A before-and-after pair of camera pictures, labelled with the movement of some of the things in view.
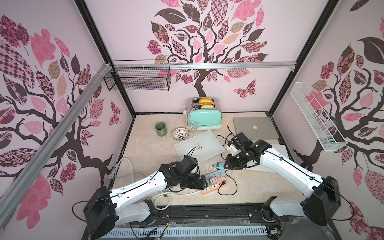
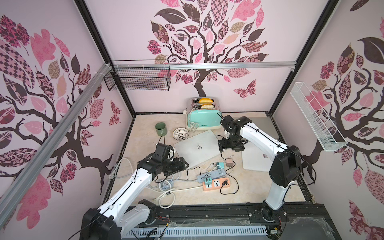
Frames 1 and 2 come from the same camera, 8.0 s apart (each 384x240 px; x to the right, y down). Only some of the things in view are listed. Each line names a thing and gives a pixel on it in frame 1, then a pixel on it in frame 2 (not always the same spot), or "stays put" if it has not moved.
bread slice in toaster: x=205 y=101 stays put
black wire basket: x=138 y=75 stays put
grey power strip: x=218 y=174 stays put
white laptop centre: x=203 y=146 stays put
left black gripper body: x=190 y=182 → x=171 y=167
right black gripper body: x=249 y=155 → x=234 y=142
